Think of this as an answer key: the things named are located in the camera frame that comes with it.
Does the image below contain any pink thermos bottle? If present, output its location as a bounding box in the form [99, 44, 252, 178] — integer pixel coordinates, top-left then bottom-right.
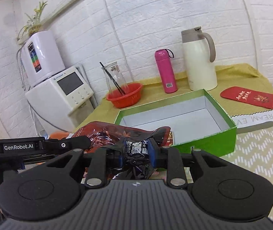
[155, 49, 177, 94]

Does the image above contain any potted green plant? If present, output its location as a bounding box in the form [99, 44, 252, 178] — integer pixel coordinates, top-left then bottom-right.
[17, 1, 48, 40]

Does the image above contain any green cardboard box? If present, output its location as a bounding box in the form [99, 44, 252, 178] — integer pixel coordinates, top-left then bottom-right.
[114, 89, 237, 157]

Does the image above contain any red plastic basket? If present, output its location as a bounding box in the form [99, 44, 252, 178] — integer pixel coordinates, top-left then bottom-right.
[106, 83, 143, 108]

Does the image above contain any dark red snack packet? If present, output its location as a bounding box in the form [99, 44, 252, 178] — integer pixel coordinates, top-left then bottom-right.
[72, 121, 171, 180]

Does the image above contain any white water purifier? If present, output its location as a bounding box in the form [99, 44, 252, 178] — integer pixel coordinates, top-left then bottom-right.
[21, 30, 65, 87]

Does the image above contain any red envelope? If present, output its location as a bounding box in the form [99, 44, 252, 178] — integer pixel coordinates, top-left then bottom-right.
[220, 86, 273, 109]

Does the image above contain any white machine with screen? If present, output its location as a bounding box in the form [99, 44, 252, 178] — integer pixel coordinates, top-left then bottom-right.
[25, 67, 94, 135]

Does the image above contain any mustard yellow tablecloth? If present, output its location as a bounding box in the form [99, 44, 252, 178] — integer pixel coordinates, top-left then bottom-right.
[73, 63, 273, 132]

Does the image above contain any clear glass carafe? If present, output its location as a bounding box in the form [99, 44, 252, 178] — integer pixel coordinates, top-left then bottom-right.
[101, 62, 129, 96]

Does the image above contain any cream thermal jug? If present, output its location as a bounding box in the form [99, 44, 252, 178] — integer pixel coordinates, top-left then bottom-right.
[181, 27, 217, 91]

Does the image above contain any black chopsticks pair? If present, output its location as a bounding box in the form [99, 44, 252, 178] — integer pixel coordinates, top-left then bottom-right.
[100, 62, 126, 95]

